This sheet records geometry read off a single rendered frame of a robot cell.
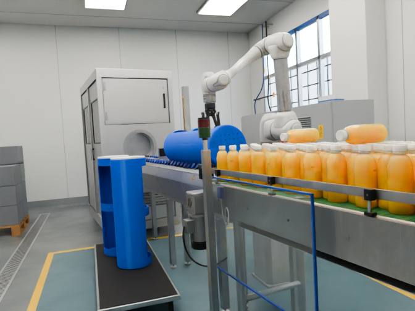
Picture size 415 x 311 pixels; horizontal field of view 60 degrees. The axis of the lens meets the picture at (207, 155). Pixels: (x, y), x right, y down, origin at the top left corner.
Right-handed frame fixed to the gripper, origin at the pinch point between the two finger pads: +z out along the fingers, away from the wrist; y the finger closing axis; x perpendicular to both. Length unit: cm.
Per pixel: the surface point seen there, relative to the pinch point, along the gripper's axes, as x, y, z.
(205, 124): 67, 36, -3
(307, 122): -74, -153, -7
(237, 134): 22.1, -7.7, 2.5
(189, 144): -9.2, 13.4, 7.2
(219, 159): 39.2, 15.4, 16.8
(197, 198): 44, 33, 37
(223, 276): 20, 7, 94
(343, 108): -34, -162, -18
